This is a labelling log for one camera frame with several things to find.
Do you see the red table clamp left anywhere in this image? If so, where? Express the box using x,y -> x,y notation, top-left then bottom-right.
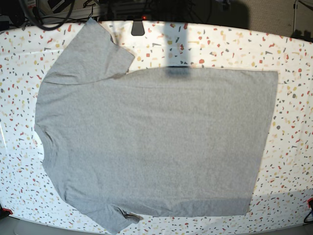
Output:
0,208 -> 13,219

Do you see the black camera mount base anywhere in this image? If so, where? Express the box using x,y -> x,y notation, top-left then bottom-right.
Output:
131,21 -> 145,36

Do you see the thick black cable loop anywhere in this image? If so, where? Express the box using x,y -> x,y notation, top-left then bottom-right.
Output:
28,0 -> 75,31

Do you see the red table clamp right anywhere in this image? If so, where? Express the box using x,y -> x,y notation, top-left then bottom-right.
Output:
307,198 -> 313,211

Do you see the red table clamp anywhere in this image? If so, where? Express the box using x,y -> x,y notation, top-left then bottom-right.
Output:
0,208 -> 13,219
307,198 -> 313,211

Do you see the grey T-shirt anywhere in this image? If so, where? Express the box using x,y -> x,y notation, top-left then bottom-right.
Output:
35,19 -> 278,234

